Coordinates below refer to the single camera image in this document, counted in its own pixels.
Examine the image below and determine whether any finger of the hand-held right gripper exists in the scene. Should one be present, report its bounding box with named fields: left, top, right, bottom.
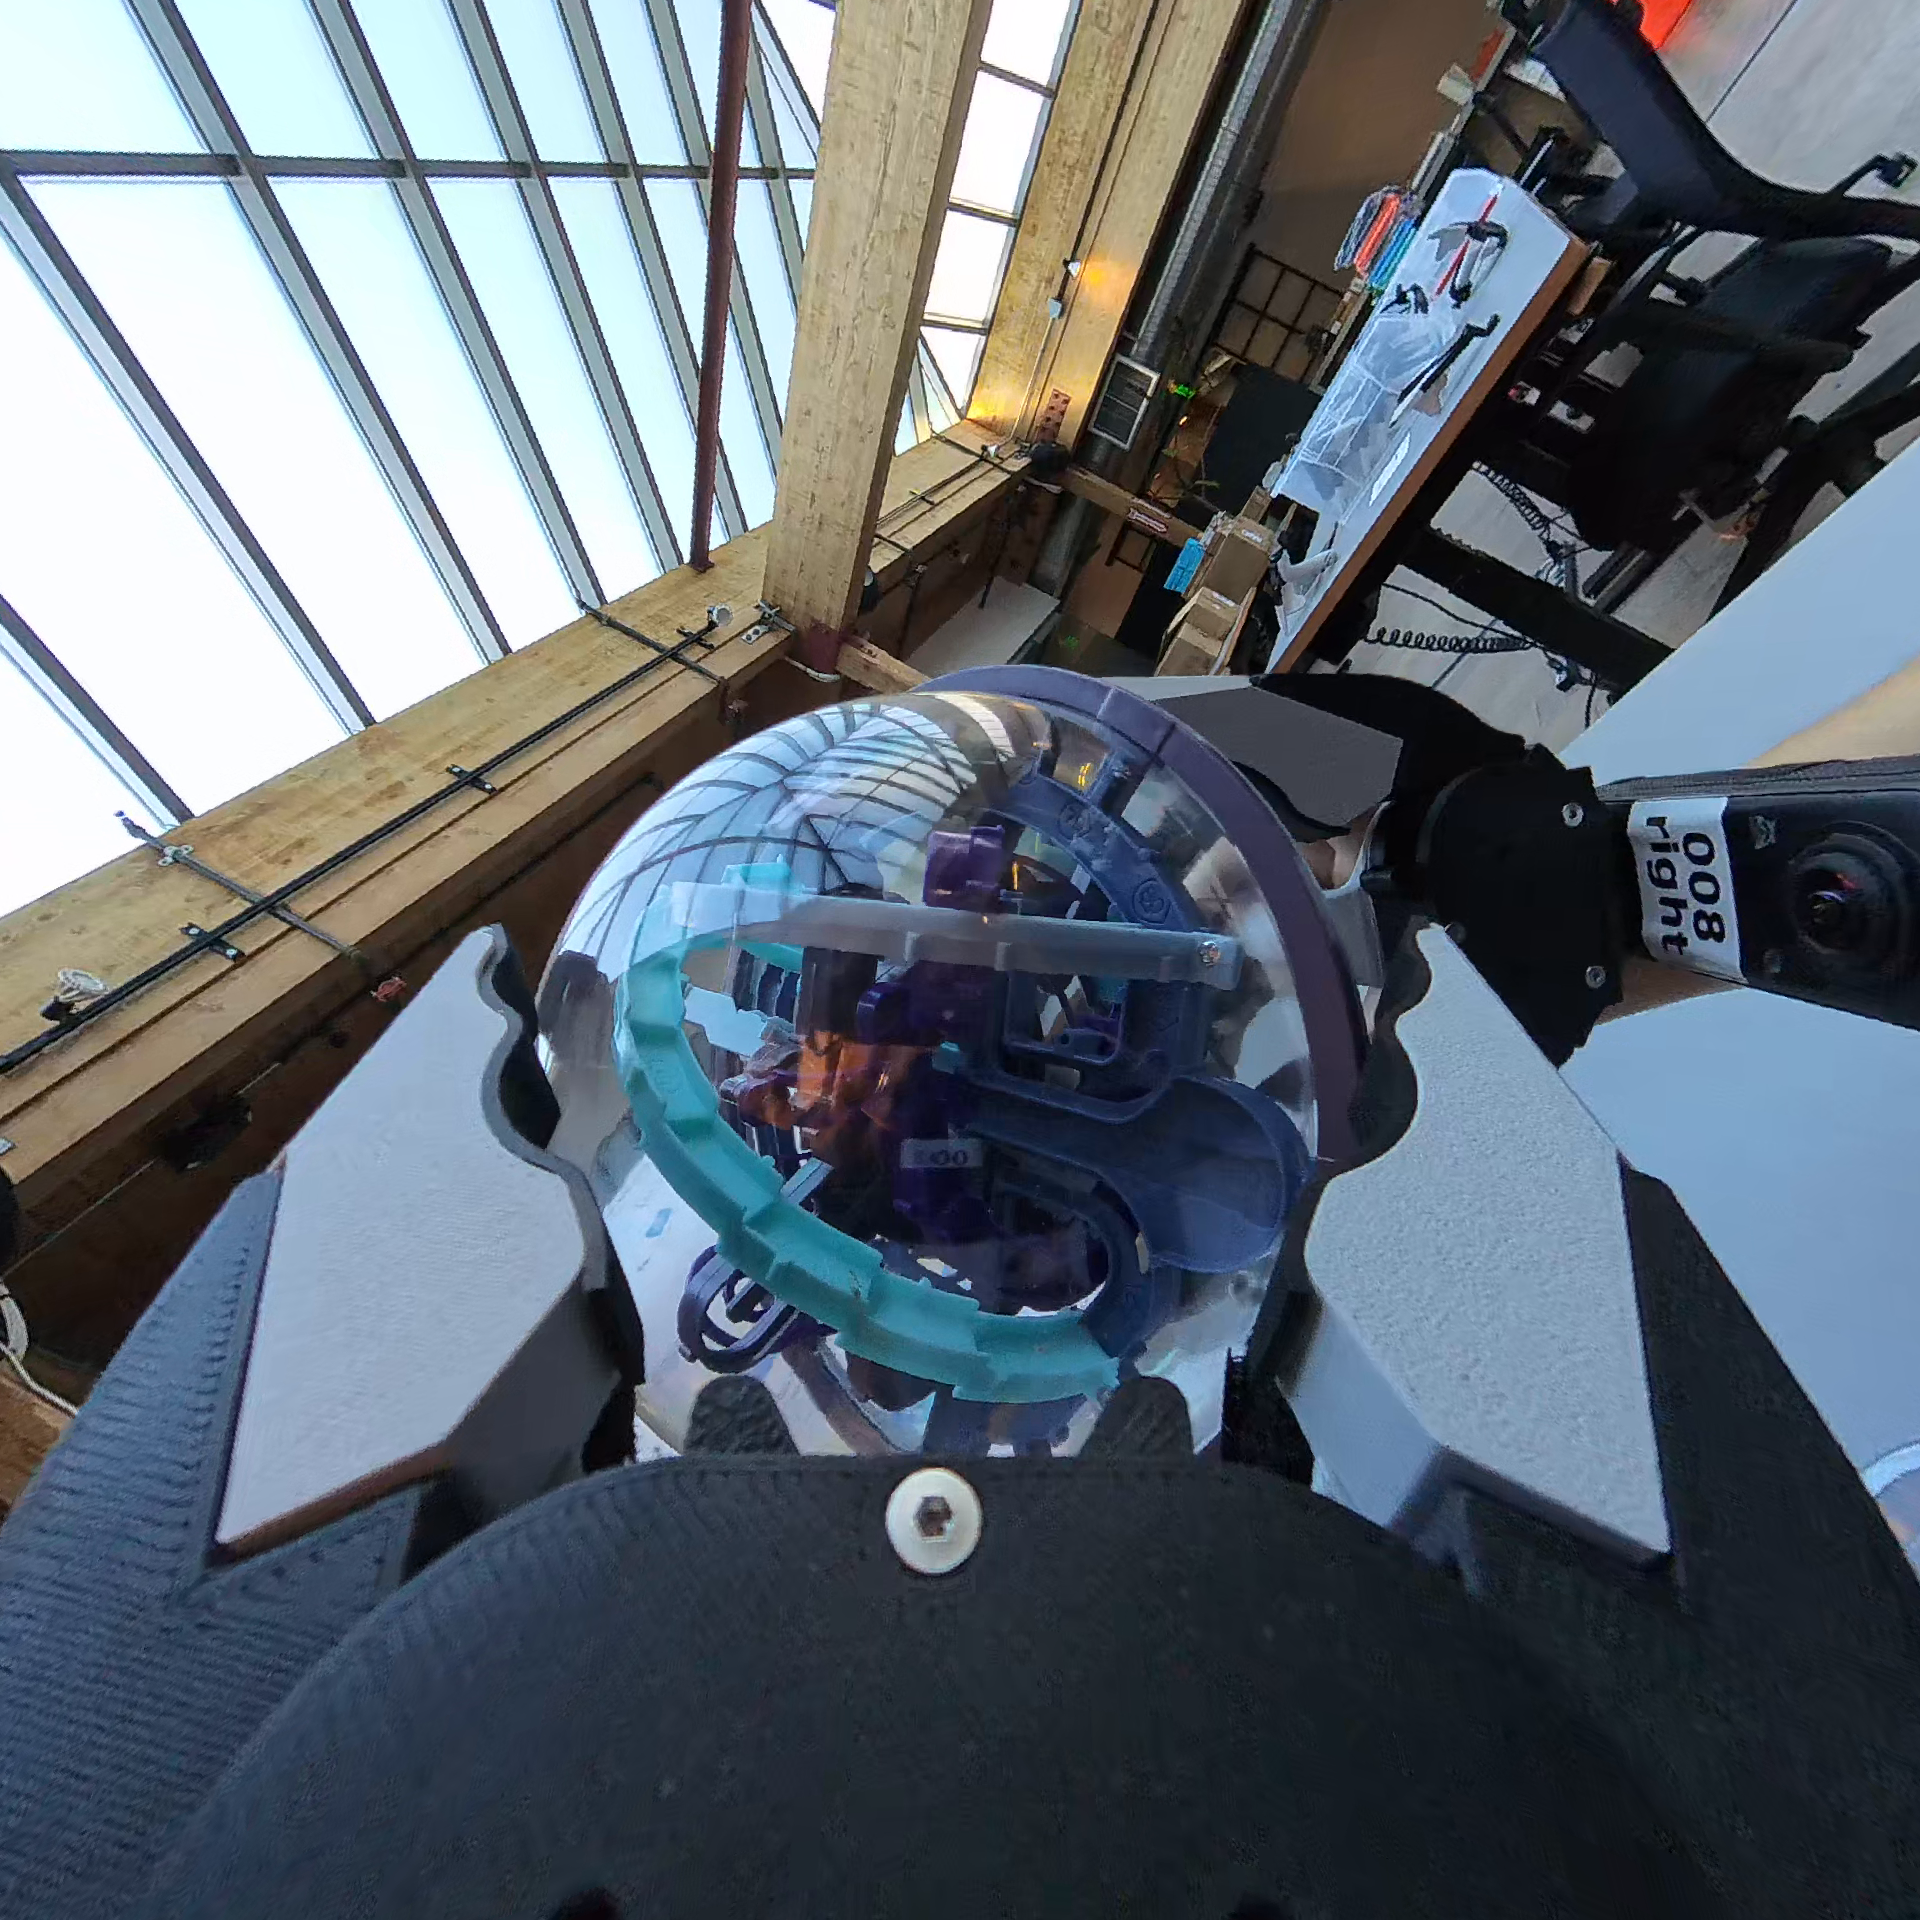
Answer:
left=1152, top=670, right=1532, bottom=851
left=1320, top=882, right=1421, bottom=997

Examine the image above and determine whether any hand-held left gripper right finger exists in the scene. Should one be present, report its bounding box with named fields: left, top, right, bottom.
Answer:
left=1221, top=923, right=1674, bottom=1564

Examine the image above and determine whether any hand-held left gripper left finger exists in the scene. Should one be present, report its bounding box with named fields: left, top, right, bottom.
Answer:
left=214, top=925, right=648, bottom=1555

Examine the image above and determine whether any clear maze ball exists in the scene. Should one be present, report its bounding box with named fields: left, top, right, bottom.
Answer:
left=532, top=665, right=1375, bottom=1467

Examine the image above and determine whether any cardboard box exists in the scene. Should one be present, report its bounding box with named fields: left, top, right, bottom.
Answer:
left=1152, top=517, right=1279, bottom=680

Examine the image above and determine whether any clear plastic bag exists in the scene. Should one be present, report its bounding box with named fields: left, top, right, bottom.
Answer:
left=1285, top=296, right=1445, bottom=517

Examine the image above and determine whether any metal air vent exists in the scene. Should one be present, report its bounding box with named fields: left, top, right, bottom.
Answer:
left=1085, top=355, right=1166, bottom=450

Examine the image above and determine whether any white top table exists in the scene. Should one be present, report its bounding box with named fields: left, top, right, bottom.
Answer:
left=1264, top=167, right=1674, bottom=692

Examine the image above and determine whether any black office chair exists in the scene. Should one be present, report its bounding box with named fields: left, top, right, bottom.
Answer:
left=1526, top=0, right=1920, bottom=561

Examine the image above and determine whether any red pipe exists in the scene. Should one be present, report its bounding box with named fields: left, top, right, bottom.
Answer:
left=686, top=0, right=756, bottom=575

